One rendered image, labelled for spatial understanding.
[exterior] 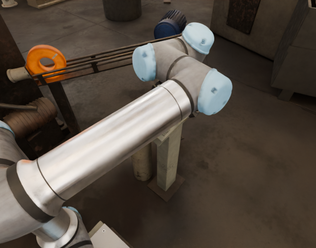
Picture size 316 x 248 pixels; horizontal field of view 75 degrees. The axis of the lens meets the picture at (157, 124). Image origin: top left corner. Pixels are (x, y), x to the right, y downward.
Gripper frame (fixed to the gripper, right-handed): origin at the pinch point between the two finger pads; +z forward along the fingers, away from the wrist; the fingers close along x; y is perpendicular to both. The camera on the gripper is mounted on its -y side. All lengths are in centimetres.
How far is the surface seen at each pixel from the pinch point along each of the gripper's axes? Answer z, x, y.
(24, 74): 20, 21, 60
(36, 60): 14, 14, 59
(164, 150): 23.8, -2.3, -7.6
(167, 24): 70, -140, 88
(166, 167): 35.5, -2.2, -13.6
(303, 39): 5, -133, -23
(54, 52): 10, 7, 55
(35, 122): 36, 29, 47
